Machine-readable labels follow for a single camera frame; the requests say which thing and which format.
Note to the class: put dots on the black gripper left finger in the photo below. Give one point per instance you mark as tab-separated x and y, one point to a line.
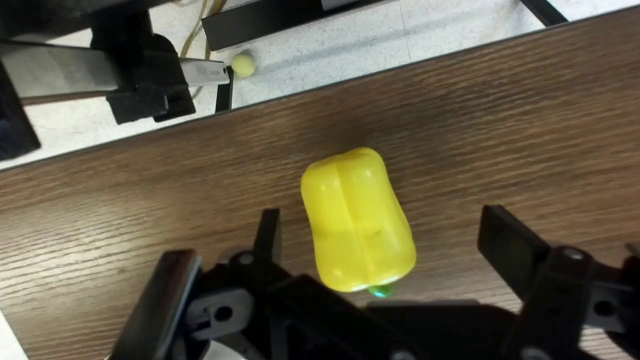
269	237

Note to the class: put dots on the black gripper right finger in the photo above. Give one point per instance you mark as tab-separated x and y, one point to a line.
513	250

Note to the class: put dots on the yellow bell pepper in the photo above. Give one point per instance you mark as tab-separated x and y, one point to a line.
357	220

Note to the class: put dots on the small yellow ball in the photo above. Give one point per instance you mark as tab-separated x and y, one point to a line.
243	64

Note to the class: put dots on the black bracket on rail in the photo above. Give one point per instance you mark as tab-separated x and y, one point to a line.
143	66

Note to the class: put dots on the grey metal rail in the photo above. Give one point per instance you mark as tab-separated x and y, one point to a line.
60	70

